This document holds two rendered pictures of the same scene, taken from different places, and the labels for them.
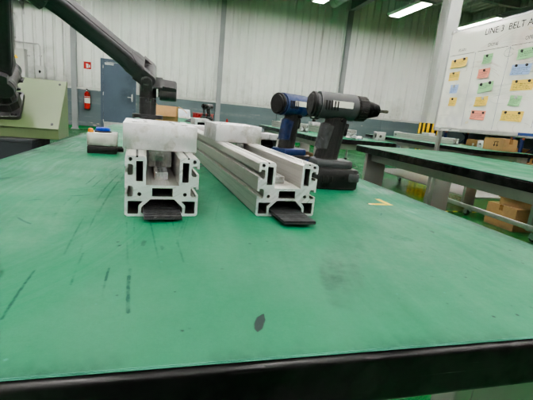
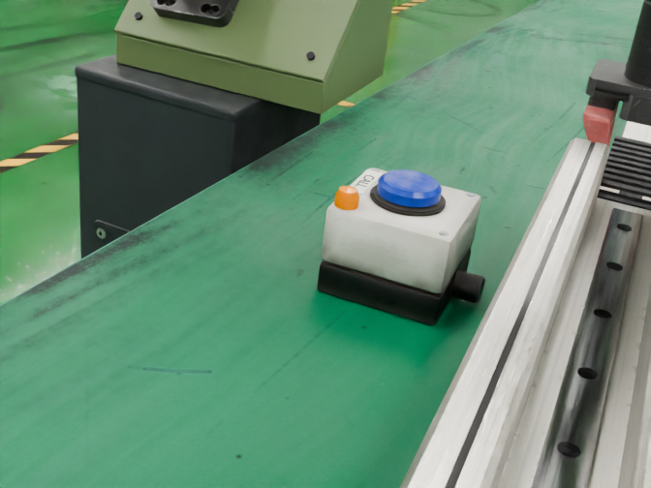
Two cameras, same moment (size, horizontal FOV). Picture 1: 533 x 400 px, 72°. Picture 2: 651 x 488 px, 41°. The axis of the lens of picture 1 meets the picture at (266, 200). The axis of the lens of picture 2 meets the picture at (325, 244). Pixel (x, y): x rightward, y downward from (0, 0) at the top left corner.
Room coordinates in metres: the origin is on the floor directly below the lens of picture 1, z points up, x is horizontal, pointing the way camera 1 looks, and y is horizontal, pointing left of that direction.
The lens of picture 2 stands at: (0.67, 0.22, 1.07)
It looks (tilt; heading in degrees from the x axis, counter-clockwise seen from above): 27 degrees down; 39
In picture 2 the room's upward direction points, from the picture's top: 7 degrees clockwise
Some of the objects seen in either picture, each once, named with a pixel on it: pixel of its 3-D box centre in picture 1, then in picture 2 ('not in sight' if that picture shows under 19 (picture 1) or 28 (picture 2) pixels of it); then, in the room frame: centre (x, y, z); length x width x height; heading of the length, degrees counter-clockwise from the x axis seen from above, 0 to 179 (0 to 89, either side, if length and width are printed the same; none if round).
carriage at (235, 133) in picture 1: (230, 136); not in sight; (0.94, 0.11, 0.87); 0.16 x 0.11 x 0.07; 20
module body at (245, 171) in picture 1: (229, 155); not in sight; (0.94, 0.11, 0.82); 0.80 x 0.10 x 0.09; 20
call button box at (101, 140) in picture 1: (105, 141); (413, 243); (1.10, 0.50, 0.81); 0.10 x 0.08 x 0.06; 110
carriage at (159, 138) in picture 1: (158, 141); not in sight; (0.64, 0.20, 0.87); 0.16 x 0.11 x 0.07; 20
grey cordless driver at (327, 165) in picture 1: (345, 142); not in sight; (0.88, -0.17, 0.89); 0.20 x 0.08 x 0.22; 104
